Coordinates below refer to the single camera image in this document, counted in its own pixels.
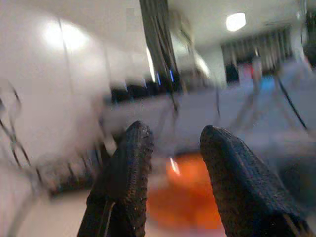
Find grey curtain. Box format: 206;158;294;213
139;0;183;94
220;28;293;75

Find black cable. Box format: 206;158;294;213
276;76;309;133

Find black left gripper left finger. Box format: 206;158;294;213
77;120;154;237

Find round ceiling lamp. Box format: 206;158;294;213
226;12;247;32

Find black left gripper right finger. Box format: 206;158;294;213
199;124;311;237

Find orange bowl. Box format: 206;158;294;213
147;152;224;230

